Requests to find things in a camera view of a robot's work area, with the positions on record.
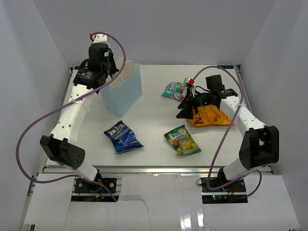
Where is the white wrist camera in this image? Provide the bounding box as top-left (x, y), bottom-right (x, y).
top-left (90, 33), bottom-right (109, 46)
top-left (183, 77), bottom-right (195, 96)

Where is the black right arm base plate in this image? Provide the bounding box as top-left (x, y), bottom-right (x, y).
top-left (196, 178), bottom-right (246, 193)

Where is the teal Fox's mint candy bag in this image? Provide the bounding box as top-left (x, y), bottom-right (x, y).
top-left (161, 82), bottom-right (187, 101)

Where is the white front cover sheet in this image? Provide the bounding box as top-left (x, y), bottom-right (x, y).
top-left (24, 174), bottom-right (300, 231)

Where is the light blue paper bag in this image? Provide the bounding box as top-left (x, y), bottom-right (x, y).
top-left (100, 60), bottom-right (142, 117)

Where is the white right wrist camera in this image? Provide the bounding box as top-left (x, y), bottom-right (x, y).
top-left (183, 77), bottom-right (195, 96)

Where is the blue Kettle chips bag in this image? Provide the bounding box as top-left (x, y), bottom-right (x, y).
top-left (104, 120), bottom-right (144, 154)

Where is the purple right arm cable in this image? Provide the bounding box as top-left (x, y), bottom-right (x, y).
top-left (192, 65), bottom-right (263, 199)

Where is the orange Kettle chips bag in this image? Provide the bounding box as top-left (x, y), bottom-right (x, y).
top-left (188, 105), bottom-right (231, 127)

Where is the green Fox's candy bag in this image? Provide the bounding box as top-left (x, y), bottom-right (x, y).
top-left (164, 125), bottom-right (201, 156)

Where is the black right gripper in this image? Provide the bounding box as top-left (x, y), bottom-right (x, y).
top-left (176, 88), bottom-right (213, 120)

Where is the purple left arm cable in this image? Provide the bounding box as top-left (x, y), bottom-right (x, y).
top-left (15, 31), bottom-right (126, 202)

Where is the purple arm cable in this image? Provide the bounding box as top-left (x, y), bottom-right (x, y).
top-left (15, 31), bottom-right (126, 202)
top-left (192, 65), bottom-right (263, 199)

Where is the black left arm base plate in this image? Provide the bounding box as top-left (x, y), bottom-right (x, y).
top-left (73, 178), bottom-right (117, 193)

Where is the aluminium front frame rail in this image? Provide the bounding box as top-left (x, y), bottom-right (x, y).
top-left (43, 165), bottom-right (273, 174)

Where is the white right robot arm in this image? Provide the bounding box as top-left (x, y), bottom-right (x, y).
top-left (176, 75), bottom-right (279, 192)

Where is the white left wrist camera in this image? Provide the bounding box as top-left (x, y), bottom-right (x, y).
top-left (90, 33), bottom-right (109, 46)

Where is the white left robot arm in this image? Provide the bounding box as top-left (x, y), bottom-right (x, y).
top-left (40, 43), bottom-right (118, 192)

